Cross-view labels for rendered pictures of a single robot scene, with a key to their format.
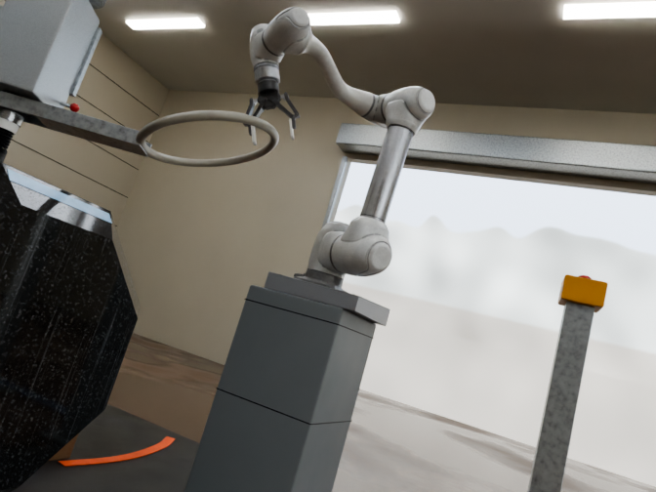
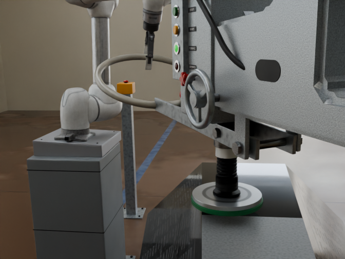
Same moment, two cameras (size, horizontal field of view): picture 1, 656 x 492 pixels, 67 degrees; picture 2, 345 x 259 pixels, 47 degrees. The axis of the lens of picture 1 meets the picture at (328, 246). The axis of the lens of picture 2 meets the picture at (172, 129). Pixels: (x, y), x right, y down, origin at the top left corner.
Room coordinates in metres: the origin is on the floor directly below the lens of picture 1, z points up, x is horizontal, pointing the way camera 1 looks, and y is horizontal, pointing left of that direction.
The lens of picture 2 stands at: (2.15, 2.21, 1.38)
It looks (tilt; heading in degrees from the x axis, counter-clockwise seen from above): 12 degrees down; 252
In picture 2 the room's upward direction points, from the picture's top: 1 degrees counter-clockwise
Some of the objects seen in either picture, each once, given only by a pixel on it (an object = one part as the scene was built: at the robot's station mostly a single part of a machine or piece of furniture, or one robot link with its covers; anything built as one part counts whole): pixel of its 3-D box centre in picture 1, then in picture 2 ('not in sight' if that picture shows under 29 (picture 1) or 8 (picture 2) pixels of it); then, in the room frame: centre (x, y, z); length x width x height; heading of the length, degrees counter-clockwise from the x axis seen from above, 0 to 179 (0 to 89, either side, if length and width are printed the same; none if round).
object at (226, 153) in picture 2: (6, 125); (227, 149); (1.64, 1.16, 1.06); 0.07 x 0.07 x 0.04
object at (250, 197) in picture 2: not in sight; (226, 195); (1.64, 1.16, 0.92); 0.21 x 0.21 x 0.01
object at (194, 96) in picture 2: not in sight; (210, 98); (1.75, 1.29, 1.24); 0.15 x 0.10 x 0.15; 94
